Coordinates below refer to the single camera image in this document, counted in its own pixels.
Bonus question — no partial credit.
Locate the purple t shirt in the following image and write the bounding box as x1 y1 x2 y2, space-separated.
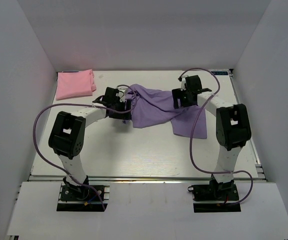
126 84 200 138

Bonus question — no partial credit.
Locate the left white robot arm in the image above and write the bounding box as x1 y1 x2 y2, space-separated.
48 84 137 200

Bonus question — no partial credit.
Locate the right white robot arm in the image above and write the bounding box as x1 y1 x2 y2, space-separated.
171 75 252 200

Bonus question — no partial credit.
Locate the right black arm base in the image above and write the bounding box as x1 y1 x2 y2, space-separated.
187 179 241 213

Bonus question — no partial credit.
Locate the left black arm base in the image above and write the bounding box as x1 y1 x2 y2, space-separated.
56 177 110 213

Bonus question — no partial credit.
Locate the folded pink t shirt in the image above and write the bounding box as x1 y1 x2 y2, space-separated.
55 69 97 101

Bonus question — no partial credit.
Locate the blue table corner sticker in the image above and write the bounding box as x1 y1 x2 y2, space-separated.
211 71 229 76

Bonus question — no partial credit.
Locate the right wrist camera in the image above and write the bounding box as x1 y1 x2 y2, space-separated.
178 76 187 91

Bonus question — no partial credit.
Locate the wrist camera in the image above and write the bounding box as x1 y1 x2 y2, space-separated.
178 76 187 91
117 85 129 102

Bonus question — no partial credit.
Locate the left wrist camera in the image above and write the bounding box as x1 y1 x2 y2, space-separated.
117 85 129 102

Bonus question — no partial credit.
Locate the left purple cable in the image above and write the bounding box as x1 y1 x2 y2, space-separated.
32 85 138 211

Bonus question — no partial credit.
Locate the purple cable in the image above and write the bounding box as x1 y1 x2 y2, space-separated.
32 85 138 211
178 68 254 206

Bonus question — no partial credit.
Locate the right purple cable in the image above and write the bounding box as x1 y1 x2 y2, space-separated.
178 68 254 206

